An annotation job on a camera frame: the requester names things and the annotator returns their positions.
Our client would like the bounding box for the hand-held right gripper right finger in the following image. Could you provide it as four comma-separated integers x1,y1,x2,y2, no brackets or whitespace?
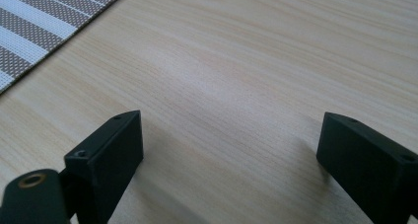
315,112,418,224

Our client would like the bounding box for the brown white striped placemat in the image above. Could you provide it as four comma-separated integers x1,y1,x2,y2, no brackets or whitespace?
0,0,134,95

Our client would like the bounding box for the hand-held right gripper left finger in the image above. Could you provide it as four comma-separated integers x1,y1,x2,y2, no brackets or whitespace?
63,110,145,224

